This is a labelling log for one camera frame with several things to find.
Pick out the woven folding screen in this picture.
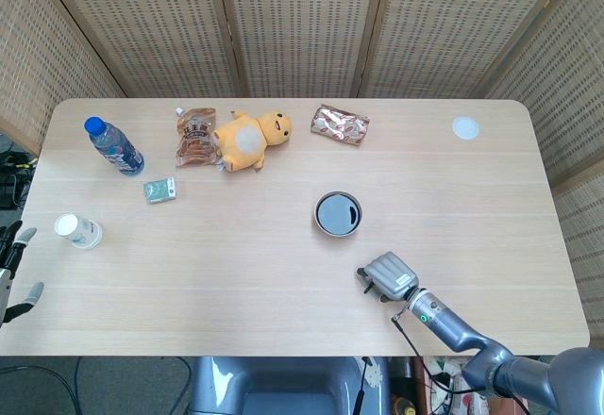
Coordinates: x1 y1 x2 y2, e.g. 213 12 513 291
0 0 604 322

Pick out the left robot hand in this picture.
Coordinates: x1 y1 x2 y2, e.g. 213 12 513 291
0 220 45 329

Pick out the white round grommet cap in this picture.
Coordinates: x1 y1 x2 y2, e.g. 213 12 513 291
451 115 481 141

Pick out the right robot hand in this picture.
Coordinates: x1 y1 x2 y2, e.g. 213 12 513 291
356 250 421 303

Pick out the black equipment with cables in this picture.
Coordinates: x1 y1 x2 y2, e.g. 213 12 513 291
0 148 38 211

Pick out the black floor cable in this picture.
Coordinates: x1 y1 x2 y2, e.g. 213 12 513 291
0 356 193 415

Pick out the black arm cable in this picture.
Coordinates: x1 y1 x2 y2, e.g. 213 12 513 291
391 309 532 415

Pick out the blue drink bottle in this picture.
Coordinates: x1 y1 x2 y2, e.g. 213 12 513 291
83 115 146 176

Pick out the brown snack pouch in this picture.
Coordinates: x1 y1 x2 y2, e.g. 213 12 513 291
175 107 219 169

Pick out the white paper cup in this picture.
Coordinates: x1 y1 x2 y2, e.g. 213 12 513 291
53 213 104 250

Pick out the yellow plush toy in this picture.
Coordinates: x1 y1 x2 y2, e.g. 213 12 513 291
211 109 293 174

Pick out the green white small pack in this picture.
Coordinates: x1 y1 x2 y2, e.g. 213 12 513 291
143 176 178 206

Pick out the gold red snack packet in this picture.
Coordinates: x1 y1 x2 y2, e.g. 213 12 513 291
310 104 372 147

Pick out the light blue ceramic bowl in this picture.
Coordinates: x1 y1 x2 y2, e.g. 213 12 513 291
312 191 364 238

